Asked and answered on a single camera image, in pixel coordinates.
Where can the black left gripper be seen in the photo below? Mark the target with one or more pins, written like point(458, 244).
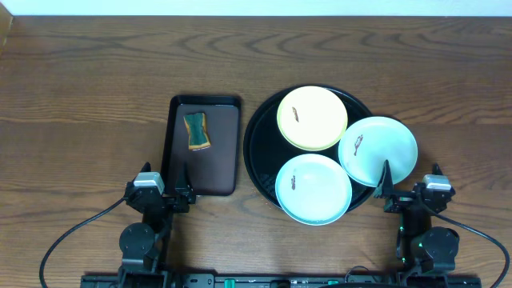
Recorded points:
point(167, 201)

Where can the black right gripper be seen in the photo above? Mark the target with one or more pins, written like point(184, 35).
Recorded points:
point(386, 190)

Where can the green yellow sponge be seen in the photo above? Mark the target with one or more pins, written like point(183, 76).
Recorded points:
point(196, 127)

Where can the light green plate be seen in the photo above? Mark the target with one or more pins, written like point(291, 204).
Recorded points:
point(370, 142)

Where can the light blue plate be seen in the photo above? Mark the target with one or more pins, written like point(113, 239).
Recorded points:
point(313, 189)

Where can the yellow plate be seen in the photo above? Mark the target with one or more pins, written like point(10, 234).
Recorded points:
point(312, 118)

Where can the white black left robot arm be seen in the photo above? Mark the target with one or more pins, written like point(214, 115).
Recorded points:
point(144, 244)

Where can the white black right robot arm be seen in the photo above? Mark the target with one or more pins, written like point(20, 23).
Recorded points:
point(427, 252)

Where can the black rectangular tray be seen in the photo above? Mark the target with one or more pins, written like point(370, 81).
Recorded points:
point(212, 170)

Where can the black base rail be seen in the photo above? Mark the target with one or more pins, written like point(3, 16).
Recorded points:
point(234, 281)

